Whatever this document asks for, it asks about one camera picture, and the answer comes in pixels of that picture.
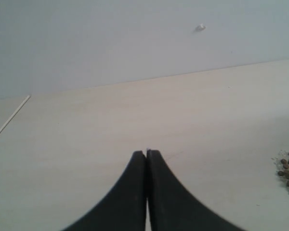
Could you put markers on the white wall hook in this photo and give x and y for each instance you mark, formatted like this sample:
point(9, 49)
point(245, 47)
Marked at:
point(200, 27)

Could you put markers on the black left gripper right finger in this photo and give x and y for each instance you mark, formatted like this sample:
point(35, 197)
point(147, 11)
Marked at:
point(171, 206)

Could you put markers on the brown pellets and white crumbs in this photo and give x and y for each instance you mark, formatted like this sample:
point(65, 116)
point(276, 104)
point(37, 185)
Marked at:
point(281, 162)

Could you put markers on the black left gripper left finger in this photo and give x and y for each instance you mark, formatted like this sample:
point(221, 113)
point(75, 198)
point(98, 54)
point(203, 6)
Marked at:
point(124, 206)

